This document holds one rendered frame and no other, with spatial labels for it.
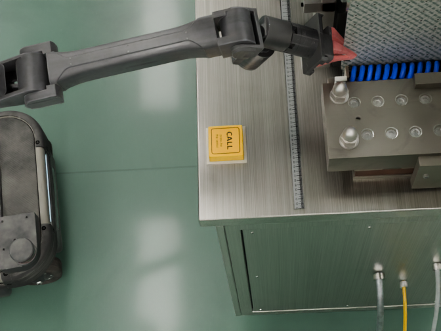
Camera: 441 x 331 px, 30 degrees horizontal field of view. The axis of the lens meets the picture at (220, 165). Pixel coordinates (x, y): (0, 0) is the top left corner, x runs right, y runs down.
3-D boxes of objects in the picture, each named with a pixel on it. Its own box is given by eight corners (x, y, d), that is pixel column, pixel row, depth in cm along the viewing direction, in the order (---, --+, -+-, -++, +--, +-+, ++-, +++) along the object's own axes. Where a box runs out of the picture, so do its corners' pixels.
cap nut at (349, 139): (338, 132, 154) (339, 121, 150) (357, 131, 154) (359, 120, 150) (339, 150, 152) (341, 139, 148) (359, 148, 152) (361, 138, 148)
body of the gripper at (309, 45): (311, 77, 154) (277, 69, 151) (307, 31, 158) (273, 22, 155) (330, 60, 149) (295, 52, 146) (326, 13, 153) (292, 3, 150)
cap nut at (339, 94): (329, 88, 158) (329, 76, 154) (348, 87, 158) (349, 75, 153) (330, 104, 156) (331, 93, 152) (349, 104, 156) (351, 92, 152)
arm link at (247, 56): (237, 49, 142) (229, 5, 145) (209, 77, 152) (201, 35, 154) (295, 53, 148) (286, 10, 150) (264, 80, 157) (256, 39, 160)
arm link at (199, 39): (19, 101, 146) (14, 46, 149) (31, 111, 152) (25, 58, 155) (256, 48, 141) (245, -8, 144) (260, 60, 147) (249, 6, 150)
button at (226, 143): (209, 131, 170) (207, 125, 168) (242, 129, 170) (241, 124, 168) (209, 161, 167) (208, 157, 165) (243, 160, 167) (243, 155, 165)
